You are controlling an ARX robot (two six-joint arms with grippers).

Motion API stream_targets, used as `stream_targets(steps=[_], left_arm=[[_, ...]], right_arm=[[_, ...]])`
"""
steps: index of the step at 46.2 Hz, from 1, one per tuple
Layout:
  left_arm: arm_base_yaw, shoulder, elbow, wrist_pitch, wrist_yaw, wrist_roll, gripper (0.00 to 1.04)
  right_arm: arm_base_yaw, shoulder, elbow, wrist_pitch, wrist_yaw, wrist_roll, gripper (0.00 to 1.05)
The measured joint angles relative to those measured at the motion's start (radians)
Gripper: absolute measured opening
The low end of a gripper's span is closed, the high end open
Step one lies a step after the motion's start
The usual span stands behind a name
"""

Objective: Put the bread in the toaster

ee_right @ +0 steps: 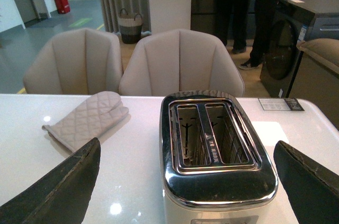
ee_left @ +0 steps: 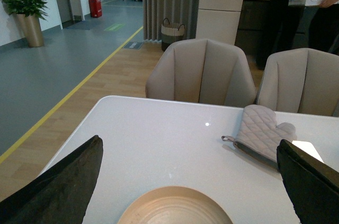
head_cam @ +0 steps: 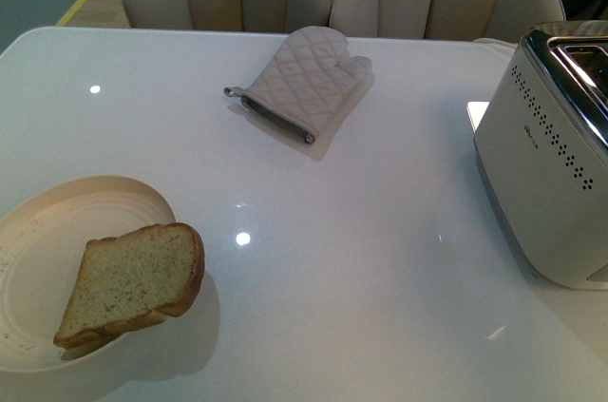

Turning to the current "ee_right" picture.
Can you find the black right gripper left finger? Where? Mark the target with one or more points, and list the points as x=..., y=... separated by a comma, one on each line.
x=62, y=195

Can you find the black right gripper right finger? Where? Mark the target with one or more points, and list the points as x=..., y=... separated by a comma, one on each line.
x=312, y=189

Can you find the cream and chrome toaster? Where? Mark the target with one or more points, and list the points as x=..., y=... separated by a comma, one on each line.
x=214, y=166

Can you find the beige quilted oven mitt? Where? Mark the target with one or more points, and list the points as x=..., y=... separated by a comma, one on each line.
x=92, y=118

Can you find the label sticker on table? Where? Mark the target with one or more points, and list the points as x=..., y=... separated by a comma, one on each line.
x=280, y=104

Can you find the beige cushion at right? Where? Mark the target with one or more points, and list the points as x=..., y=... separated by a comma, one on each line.
x=323, y=50

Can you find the left beige upholstered chair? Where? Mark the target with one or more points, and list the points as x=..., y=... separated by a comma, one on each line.
x=78, y=62

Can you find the beige upholstered chair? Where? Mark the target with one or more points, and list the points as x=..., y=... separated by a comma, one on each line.
x=180, y=60
x=78, y=62

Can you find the dark washing machine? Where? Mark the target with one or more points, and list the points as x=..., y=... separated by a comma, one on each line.
x=295, y=21

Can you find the right beige upholstered chair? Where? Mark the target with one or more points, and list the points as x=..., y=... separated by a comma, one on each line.
x=180, y=60

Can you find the woven storage basket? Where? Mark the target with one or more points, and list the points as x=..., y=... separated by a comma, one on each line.
x=130, y=26

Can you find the red fire extinguisher box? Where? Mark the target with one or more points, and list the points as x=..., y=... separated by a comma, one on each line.
x=62, y=6

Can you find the person in black clothes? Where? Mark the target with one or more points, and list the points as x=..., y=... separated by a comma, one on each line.
x=264, y=15

